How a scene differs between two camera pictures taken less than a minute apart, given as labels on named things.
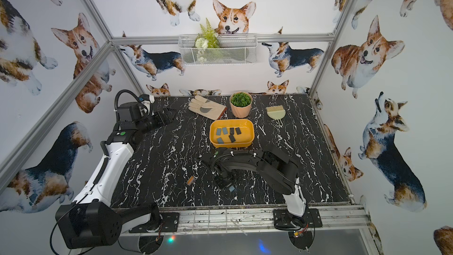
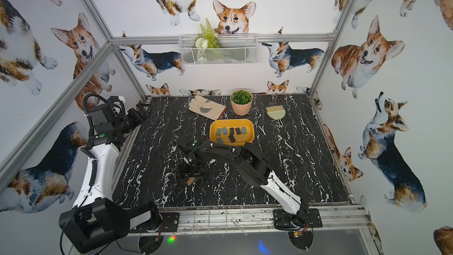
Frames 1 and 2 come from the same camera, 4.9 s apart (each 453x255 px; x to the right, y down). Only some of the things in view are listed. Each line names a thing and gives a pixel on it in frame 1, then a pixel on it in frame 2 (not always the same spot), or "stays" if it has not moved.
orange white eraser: [190, 180] stays
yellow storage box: [244, 140] stays
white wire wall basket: [233, 49] stays
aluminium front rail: [252, 221] stays
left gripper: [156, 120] -> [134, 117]
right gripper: [225, 186] -> [183, 172]
